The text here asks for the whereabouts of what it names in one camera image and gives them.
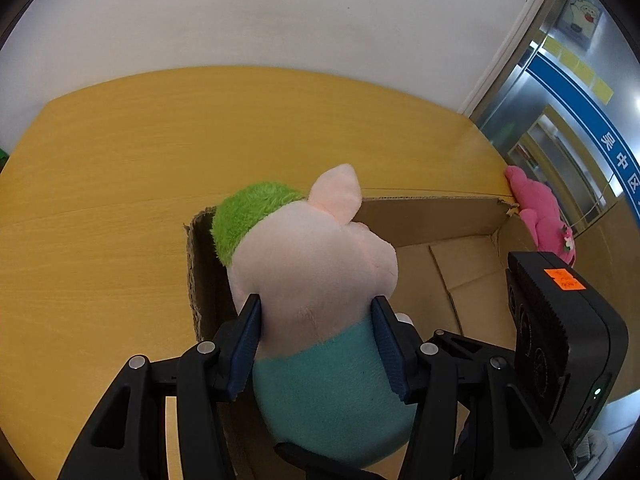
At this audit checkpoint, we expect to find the row of yellow sticky notes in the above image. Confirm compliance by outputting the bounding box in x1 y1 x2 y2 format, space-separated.
544 35 615 106

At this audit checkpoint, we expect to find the cartoon poster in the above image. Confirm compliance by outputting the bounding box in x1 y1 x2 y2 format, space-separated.
555 0 603 51

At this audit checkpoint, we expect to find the blue banner sticker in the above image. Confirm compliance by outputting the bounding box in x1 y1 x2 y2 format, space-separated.
527 52 640 196

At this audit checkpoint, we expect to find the brown cardboard box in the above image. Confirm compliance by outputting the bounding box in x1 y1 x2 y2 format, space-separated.
182 195 531 480

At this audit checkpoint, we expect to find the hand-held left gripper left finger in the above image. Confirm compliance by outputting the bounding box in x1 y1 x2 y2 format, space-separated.
57 294 263 480

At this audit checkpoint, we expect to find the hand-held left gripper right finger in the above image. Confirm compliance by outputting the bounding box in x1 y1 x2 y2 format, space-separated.
371 296 576 480

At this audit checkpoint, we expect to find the pink pig plush toy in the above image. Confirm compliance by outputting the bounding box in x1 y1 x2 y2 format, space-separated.
210 162 418 468

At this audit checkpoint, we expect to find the magenta plush toy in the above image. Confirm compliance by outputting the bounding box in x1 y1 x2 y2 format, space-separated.
504 164 577 266

